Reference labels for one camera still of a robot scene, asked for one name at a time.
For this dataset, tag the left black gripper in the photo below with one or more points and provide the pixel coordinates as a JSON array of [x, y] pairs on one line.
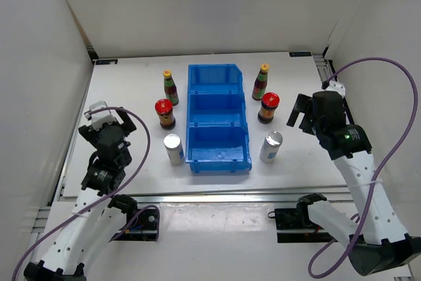
[[126, 125]]

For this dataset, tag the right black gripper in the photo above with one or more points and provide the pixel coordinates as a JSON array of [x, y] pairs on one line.
[[300, 106]]

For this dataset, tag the red-lid sauce jar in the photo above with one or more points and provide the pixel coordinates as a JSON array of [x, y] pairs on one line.
[[269, 103], [164, 110]]

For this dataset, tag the silver can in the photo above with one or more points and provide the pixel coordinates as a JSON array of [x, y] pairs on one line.
[[174, 149], [270, 147]]

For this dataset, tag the tall sauce bottle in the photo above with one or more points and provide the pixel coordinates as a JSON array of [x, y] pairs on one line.
[[170, 88], [260, 84]]

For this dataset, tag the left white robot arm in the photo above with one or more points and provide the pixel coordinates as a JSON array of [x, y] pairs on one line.
[[100, 211]]

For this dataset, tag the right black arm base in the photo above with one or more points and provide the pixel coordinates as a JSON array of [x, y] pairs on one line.
[[290, 229]]

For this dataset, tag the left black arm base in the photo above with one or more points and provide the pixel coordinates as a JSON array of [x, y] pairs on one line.
[[144, 226]]

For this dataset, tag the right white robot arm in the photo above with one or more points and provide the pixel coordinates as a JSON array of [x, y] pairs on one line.
[[379, 241]]

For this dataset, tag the left black table label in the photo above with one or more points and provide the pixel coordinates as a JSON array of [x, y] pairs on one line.
[[106, 61]]

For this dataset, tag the black table label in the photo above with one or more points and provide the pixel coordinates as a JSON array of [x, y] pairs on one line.
[[106, 61], [300, 54]]

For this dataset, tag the right black table label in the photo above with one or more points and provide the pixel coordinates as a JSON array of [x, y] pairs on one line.
[[300, 54]]

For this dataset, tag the blue three-compartment plastic bin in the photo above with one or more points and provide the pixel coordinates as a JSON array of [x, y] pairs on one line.
[[217, 136]]

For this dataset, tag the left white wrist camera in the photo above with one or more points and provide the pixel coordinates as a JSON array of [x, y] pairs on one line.
[[103, 117]]

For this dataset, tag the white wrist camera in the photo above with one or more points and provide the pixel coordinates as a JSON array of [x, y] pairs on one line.
[[332, 85], [103, 117]]

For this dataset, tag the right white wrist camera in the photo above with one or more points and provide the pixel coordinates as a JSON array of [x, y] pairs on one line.
[[332, 85]]

